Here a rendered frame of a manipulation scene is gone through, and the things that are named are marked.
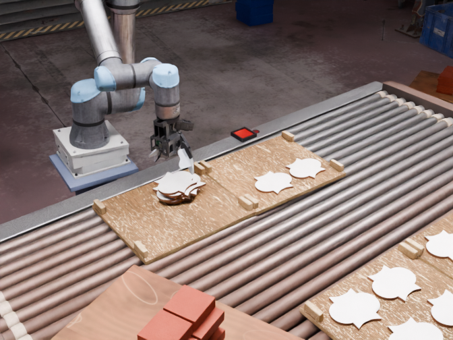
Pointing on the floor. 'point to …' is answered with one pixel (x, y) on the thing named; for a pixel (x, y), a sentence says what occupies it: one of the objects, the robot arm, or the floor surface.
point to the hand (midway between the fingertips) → (174, 167)
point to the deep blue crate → (438, 29)
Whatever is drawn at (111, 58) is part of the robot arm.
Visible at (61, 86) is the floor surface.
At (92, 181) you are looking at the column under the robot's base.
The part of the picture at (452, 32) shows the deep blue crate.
